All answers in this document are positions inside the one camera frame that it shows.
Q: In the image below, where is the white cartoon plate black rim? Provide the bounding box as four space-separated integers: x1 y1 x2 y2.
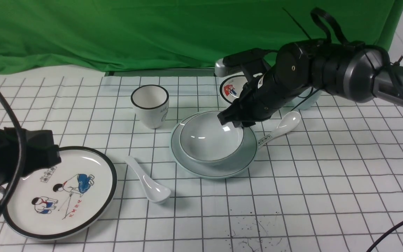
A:
3 146 117 240

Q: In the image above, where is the green backdrop cloth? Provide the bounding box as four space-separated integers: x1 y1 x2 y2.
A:
0 0 403 74

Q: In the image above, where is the white cup black rim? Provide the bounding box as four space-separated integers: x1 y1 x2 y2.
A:
130 85 169 129

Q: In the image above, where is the white bowl black rim cartoon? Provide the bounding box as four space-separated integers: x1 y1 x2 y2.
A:
219 75 247 107

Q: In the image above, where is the plain white spoon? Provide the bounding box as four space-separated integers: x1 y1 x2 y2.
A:
124 156 172 204

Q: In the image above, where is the dark metal floor strip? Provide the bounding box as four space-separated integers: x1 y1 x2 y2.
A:
105 68 216 77

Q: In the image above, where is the pale blue cup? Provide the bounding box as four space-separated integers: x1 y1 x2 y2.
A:
289 87 322 110

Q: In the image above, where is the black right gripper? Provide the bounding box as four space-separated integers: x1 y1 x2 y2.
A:
217 66 310 127

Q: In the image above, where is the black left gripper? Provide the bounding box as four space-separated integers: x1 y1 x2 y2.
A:
0 127 62 185

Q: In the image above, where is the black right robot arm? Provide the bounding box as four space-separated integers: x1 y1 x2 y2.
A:
215 39 403 127

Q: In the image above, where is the pale blue bowl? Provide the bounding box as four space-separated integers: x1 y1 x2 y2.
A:
178 111 245 165

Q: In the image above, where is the pale blue plate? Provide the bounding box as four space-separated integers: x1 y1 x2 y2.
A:
169 112 259 179

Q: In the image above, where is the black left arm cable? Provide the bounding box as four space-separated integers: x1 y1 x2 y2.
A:
0 75 27 238

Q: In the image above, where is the white spoon with label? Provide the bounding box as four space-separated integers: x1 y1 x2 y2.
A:
257 111 301 149

